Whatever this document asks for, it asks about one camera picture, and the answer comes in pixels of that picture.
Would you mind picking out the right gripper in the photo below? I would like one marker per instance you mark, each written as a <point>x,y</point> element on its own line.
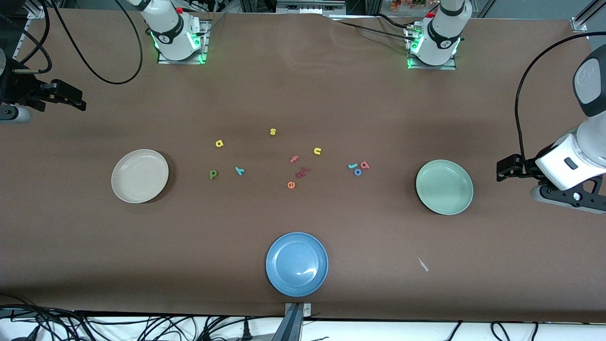
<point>15,87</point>

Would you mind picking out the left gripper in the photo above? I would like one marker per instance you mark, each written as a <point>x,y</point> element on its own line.
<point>527,169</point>

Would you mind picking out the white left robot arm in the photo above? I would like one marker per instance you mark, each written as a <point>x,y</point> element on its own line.
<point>442,42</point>

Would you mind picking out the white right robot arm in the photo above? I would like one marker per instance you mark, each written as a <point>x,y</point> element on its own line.
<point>170,33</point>

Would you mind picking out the green plate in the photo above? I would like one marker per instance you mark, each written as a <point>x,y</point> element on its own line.
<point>444,187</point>

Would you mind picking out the beige plate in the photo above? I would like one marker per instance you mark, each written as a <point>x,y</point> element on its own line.
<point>139,176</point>

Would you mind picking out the white paper scrap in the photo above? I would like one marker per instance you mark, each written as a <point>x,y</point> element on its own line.
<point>423,264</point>

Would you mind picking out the orange decoration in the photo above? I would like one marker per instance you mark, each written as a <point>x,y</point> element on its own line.
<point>407,4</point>

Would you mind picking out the blue plate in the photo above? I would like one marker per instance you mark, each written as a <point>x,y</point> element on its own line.
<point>297,264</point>

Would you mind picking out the grey power strip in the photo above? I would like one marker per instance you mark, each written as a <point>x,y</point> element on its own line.
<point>307,7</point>

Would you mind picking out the aluminium frame profile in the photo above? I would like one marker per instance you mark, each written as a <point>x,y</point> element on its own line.
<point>580,22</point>
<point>34,9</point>

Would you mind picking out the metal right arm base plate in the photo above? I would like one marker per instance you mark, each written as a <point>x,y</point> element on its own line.
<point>182,62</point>

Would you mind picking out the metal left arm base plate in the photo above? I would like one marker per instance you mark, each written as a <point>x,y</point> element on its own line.
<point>433,67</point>

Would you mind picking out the metal front camera mount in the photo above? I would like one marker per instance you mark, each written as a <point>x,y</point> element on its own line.
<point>293,327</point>

